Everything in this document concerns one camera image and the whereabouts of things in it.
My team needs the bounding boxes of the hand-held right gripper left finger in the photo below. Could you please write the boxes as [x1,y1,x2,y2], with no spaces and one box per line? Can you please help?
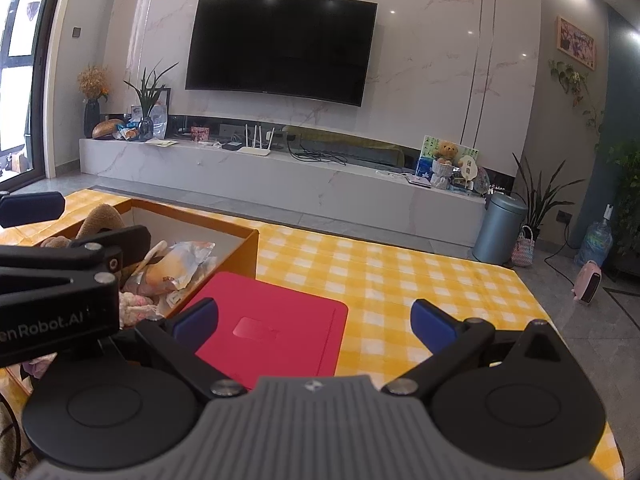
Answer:
[134,297,247,402]

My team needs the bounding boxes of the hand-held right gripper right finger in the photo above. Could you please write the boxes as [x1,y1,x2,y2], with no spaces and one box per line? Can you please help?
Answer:
[382,298,572,398]

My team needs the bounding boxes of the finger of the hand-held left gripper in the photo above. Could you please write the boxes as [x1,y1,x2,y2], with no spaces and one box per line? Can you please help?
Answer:
[0,192,66,229]
[0,224,152,289]

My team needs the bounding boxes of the brown plush toy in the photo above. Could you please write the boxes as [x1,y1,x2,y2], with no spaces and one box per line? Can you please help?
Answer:
[40,203,126,251]

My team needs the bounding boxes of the clear plastic bread packet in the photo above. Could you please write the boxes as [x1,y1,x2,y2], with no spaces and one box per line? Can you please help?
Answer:
[131,240,217,307]

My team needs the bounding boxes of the pink white fluffy toy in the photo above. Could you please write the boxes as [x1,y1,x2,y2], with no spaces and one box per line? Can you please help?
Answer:
[119,289,164,332]

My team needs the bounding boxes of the orange rimmed cardboard box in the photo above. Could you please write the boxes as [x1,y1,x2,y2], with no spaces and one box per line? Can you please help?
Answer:
[0,197,260,397]

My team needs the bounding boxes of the red pouch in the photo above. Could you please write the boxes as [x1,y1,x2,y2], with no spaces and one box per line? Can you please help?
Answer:
[192,271,350,392]

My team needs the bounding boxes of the yellow checkered tablecloth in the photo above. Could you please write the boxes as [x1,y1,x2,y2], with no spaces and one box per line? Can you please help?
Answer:
[0,187,624,480]

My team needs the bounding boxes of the dried flowers in black vase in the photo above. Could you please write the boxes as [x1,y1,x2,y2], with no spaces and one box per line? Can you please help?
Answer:
[76,63,112,139]

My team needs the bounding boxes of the brown wooden ornament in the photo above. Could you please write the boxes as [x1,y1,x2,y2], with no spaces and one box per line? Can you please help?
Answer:
[92,118,126,140]

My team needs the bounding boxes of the woven pink basket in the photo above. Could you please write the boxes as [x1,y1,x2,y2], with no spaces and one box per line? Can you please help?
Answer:
[510,225,536,269]

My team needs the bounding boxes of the grey blue trash can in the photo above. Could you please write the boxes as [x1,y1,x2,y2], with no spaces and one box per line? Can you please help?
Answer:
[472,192,529,265]

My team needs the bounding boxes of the green plant in glass vase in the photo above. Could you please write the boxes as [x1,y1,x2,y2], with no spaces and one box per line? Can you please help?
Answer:
[123,62,180,142]

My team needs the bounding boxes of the glass sliding door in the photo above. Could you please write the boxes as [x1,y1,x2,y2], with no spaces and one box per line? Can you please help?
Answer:
[0,0,66,187]

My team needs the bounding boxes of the white marble television cabinet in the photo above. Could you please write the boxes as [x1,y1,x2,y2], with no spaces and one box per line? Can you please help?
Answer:
[79,137,489,249]

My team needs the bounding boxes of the pink heater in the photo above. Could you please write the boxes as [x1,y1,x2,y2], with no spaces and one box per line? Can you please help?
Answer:
[573,259,605,305]

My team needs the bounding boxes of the teddy bear in white basket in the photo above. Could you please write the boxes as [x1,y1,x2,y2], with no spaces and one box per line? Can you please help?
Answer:
[430,140,459,190]

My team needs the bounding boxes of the white router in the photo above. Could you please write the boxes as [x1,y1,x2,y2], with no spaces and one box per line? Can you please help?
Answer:
[237,122,274,157]

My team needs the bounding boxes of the green picture card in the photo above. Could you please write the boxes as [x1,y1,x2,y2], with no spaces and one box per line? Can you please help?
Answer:
[417,134,480,181]

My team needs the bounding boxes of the blue water bottle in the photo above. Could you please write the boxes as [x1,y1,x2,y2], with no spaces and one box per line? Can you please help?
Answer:
[579,203,615,267]

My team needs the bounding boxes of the large potted plant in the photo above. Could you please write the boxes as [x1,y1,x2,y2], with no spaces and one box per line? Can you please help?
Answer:
[607,140,640,272]

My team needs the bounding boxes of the hanging vine plant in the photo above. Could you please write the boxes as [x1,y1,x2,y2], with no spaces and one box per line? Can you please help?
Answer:
[548,59,604,151]

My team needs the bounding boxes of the black photo frame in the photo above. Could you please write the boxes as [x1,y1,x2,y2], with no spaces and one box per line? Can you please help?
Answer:
[158,87,173,139]

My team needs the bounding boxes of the black power cable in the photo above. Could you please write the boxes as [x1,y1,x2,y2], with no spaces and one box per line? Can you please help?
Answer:
[543,219,584,267]

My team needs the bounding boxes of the black cables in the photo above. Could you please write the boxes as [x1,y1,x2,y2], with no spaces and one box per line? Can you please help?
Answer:
[286,144,349,167]

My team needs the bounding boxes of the black wall television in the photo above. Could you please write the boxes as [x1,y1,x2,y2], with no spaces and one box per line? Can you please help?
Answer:
[185,0,378,108]

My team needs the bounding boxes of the framed wall picture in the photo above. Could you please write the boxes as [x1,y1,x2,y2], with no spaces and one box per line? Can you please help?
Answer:
[556,15,598,71]

